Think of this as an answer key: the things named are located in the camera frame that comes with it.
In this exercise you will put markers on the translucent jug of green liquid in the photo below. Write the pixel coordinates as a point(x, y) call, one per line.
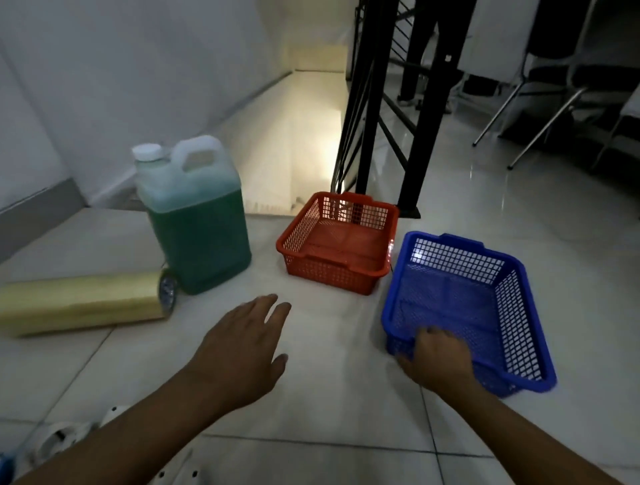
point(200, 235)

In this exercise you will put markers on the person's left hand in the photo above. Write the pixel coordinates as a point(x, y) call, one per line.
point(235, 360)

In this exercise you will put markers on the blue plastic basket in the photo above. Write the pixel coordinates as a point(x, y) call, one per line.
point(450, 305)

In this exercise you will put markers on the yellowish clear tape roll stack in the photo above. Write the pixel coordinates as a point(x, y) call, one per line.
point(85, 302)

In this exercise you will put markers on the black metal-legged chair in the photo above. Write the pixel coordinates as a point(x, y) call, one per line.
point(555, 30)
point(627, 115)

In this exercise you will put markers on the person's left forearm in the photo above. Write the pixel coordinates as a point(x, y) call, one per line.
point(135, 439)

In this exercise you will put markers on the person's right forearm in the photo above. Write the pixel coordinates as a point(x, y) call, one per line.
point(515, 439)

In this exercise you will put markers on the white power strip red switch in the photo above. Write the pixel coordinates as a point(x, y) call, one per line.
point(60, 442)

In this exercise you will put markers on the black metal stair railing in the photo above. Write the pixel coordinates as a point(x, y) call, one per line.
point(380, 100)

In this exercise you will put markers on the person's right hand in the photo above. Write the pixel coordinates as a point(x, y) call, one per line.
point(440, 362)

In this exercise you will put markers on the orange plastic basket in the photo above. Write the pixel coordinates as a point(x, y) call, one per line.
point(340, 245)

